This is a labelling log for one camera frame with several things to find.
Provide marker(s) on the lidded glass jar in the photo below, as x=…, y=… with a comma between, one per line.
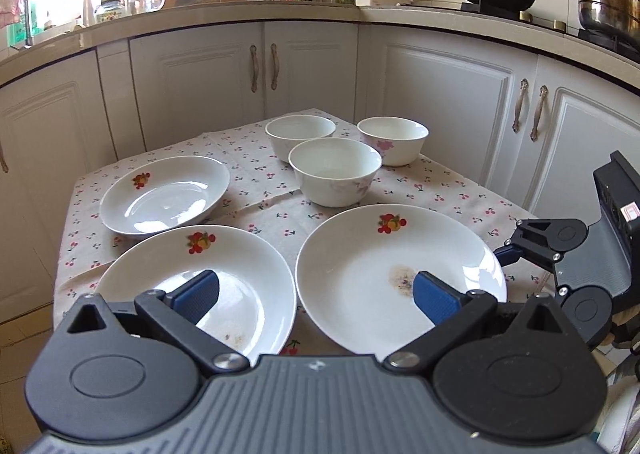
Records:
x=110, y=11

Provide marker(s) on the white plate with fruit print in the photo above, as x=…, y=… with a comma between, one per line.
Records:
x=150, y=259
x=165, y=194
x=360, y=254

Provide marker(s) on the white bowl with faint flowers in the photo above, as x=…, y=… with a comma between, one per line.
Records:
x=335, y=173

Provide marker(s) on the kitchen countertop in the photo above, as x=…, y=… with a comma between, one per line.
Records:
x=425, y=16

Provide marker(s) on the white cabinet door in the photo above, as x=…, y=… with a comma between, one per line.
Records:
x=450, y=103
x=45, y=158
x=585, y=133
x=315, y=68
x=200, y=98

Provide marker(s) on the gas stove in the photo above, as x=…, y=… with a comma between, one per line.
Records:
x=550, y=22

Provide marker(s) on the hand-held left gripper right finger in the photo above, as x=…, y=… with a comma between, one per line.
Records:
x=436, y=301

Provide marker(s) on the cherry print tablecloth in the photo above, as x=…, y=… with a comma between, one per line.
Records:
x=250, y=178

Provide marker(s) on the pink cloth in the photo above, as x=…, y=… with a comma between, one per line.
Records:
x=9, y=8

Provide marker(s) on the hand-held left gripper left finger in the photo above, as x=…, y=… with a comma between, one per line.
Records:
x=197, y=295

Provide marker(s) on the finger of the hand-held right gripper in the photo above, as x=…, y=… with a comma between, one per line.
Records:
x=547, y=235

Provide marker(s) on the white bowl with pink flowers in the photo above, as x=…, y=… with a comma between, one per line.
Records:
x=395, y=133

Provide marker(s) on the plain white bowl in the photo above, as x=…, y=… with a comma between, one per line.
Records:
x=300, y=131

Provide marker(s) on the steel pot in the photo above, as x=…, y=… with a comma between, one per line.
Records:
x=610, y=3

